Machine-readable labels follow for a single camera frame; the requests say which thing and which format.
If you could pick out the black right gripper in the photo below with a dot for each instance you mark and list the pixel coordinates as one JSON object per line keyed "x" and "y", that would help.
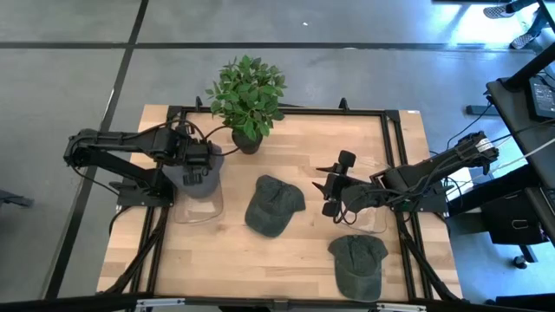
{"x": 347, "y": 195}

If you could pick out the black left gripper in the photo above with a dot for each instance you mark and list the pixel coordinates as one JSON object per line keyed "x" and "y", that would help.
{"x": 198, "y": 156}

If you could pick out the grey hat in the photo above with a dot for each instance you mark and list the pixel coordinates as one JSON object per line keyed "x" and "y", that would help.
{"x": 209, "y": 189}

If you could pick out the faded green cap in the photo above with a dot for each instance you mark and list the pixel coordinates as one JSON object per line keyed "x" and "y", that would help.
{"x": 357, "y": 264}
{"x": 273, "y": 203}

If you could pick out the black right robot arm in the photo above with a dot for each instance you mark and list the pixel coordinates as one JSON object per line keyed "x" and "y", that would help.
{"x": 433, "y": 167}

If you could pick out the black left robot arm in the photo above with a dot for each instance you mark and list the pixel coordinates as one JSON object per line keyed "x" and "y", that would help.
{"x": 121, "y": 141}

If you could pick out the green potted plant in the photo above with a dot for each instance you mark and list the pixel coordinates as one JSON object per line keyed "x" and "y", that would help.
{"x": 247, "y": 95}

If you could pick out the black desk foot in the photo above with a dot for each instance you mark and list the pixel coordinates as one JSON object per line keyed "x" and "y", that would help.
{"x": 479, "y": 109}

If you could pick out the black crossbar with silver brackets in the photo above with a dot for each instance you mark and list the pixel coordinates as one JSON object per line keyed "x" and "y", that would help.
{"x": 65, "y": 303}

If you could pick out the black floor stand foot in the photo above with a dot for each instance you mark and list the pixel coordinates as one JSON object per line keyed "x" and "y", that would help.
{"x": 15, "y": 199}

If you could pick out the black drawer cabinet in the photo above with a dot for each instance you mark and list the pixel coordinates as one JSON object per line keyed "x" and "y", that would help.
{"x": 511, "y": 216}

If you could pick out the black desk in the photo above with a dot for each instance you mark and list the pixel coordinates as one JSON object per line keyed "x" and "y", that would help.
{"x": 516, "y": 112}

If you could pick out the black caster wheel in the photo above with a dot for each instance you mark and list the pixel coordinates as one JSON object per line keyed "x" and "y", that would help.
{"x": 520, "y": 262}

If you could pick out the black keyboard device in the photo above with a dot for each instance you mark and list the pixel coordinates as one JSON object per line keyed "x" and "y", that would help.
{"x": 544, "y": 97}

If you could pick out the person's shoe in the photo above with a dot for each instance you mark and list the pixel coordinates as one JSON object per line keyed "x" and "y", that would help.
{"x": 498, "y": 11}
{"x": 524, "y": 40}

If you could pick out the person's leg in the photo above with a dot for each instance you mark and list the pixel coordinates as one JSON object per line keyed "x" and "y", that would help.
{"x": 522, "y": 5}
{"x": 537, "y": 24}

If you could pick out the black table frame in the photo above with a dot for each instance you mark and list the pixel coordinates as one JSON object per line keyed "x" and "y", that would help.
{"x": 325, "y": 112}

